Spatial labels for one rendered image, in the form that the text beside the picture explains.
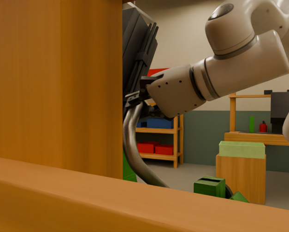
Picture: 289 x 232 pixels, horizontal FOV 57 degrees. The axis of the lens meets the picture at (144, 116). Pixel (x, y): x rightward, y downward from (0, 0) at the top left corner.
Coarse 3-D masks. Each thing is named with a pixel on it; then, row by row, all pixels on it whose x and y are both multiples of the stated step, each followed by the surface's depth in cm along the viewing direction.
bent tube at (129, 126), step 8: (128, 96) 63; (144, 104) 64; (128, 112) 60; (136, 112) 60; (128, 120) 58; (136, 120) 59; (128, 128) 57; (128, 136) 56; (128, 144) 56; (128, 152) 56; (136, 152) 56; (128, 160) 56; (136, 160) 56; (136, 168) 57; (144, 168) 57; (144, 176) 58; (152, 176) 59; (152, 184) 60; (160, 184) 61
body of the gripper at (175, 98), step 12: (168, 72) 55; (180, 72) 53; (192, 72) 53; (156, 84) 55; (168, 84) 54; (180, 84) 53; (192, 84) 52; (156, 96) 57; (168, 96) 56; (180, 96) 55; (192, 96) 55; (168, 108) 58; (180, 108) 58; (192, 108) 57
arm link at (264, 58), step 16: (272, 32) 46; (240, 48) 45; (256, 48) 46; (272, 48) 44; (208, 64) 50; (224, 64) 48; (240, 64) 47; (256, 64) 46; (272, 64) 45; (288, 64) 45; (224, 80) 49; (240, 80) 48; (256, 80) 48
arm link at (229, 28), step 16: (240, 0) 46; (256, 0) 47; (272, 0) 51; (288, 0) 58; (224, 16) 44; (240, 16) 44; (256, 16) 53; (272, 16) 53; (288, 16) 56; (208, 32) 46; (224, 32) 44; (240, 32) 44; (256, 32) 57; (224, 48) 46
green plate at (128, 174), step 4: (124, 156) 74; (124, 160) 73; (124, 164) 73; (128, 164) 74; (124, 168) 72; (128, 168) 74; (124, 172) 72; (128, 172) 73; (132, 172) 75; (124, 176) 72; (128, 176) 73; (132, 176) 74; (128, 180) 72; (132, 180) 74; (136, 180) 75
